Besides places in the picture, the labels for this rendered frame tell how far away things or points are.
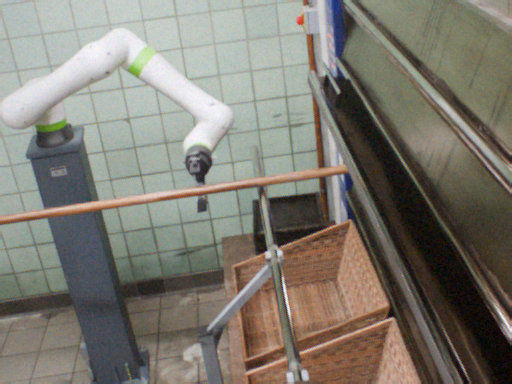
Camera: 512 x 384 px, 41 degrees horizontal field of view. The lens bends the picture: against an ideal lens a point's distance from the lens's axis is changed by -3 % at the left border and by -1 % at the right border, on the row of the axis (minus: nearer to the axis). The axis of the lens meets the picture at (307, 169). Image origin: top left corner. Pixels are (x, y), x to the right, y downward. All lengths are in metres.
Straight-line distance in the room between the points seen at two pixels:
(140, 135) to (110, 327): 0.93
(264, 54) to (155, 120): 0.61
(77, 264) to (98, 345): 0.43
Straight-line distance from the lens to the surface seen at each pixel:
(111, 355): 3.25
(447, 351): 1.12
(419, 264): 1.36
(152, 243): 3.72
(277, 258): 1.84
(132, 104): 3.39
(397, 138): 1.73
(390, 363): 2.13
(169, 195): 2.20
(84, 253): 2.95
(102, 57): 2.34
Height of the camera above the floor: 2.18
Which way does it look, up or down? 26 degrees down
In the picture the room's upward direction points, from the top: 6 degrees counter-clockwise
